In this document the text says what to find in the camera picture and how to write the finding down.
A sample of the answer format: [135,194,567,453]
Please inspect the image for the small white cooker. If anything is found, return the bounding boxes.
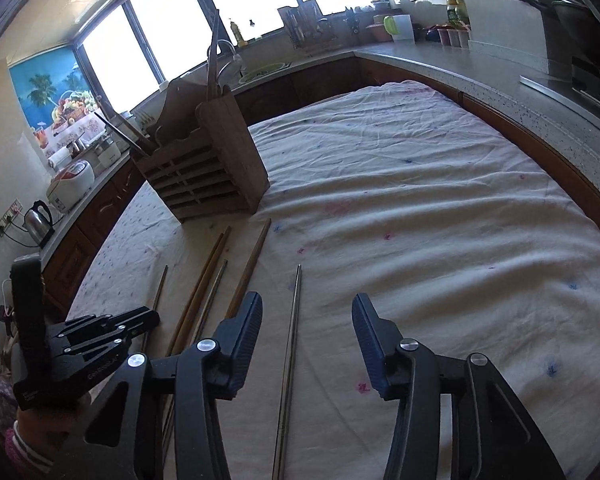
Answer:
[94,134,122,169]

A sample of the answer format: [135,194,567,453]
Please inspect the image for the beach and fruit wall poster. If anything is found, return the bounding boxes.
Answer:
[8,47,107,149]

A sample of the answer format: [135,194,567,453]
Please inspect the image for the steel electric kettle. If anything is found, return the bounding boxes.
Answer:
[23,199,56,249]

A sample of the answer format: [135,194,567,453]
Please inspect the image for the sink faucet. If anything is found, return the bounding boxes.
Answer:
[207,38,246,77]

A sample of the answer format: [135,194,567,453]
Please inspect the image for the white and pink rice cooker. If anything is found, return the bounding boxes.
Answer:
[46,158,96,214]

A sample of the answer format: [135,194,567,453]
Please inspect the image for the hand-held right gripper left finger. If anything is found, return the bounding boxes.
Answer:
[55,291,264,480]

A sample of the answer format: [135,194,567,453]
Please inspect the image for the thin metal chopstick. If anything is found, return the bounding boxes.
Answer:
[140,264,169,357]

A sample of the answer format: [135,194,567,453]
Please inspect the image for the cooking oil bottle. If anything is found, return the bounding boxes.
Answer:
[445,0,469,29]

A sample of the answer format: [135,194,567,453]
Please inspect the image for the green plastic cup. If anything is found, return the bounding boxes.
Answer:
[383,13,415,42]

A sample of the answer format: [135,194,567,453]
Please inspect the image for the white flower-print tablecloth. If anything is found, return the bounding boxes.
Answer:
[65,80,600,480]

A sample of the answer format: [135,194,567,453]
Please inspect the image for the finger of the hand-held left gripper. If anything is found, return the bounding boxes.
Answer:
[61,326,154,359]
[49,308,161,344]

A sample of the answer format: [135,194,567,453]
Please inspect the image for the kitchen window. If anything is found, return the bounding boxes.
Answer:
[74,0,382,111]

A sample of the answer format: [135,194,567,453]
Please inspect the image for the person's left forearm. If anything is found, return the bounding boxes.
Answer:
[4,395,92,477]

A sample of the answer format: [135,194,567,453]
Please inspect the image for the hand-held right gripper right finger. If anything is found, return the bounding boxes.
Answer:
[351,292,566,480]

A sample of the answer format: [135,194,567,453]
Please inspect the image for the wooden chopstick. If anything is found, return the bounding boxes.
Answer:
[226,218,272,320]
[172,232,230,357]
[165,227,232,358]

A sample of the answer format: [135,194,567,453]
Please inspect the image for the dark brown chopstick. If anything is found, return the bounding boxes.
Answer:
[93,111,154,154]
[110,117,157,152]

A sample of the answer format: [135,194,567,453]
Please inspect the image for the wooden utensil holder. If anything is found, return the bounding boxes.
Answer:
[130,72,272,224]

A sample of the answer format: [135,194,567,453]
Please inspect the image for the wall socket strip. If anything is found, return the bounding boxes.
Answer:
[0,199,24,237]

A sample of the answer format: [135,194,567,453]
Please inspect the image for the green basin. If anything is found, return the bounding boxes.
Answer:
[239,61,286,84]

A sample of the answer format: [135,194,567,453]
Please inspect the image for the row of seasoning jars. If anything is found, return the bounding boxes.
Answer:
[437,27,471,49]

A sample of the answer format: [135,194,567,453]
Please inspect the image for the gas stove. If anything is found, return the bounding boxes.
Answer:
[519,57,600,127]

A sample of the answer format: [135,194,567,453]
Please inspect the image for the dish rack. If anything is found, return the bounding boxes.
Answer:
[277,2,339,54]

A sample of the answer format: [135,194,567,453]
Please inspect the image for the black wok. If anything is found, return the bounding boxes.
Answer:
[492,0,600,62]

